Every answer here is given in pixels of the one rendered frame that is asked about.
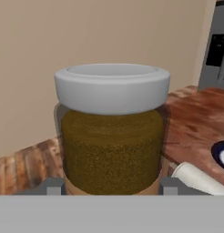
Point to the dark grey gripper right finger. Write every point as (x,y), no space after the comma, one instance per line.
(171,186)

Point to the white paper towel roll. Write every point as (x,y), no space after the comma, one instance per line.
(198,179)

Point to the grey fridge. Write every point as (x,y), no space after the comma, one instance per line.
(215,48)

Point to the cinnamon jar with white lid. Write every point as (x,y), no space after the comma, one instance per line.
(112,145)

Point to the blue and white plate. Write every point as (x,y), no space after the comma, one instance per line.
(221,153)

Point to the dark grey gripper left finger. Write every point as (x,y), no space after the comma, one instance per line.
(53,186)

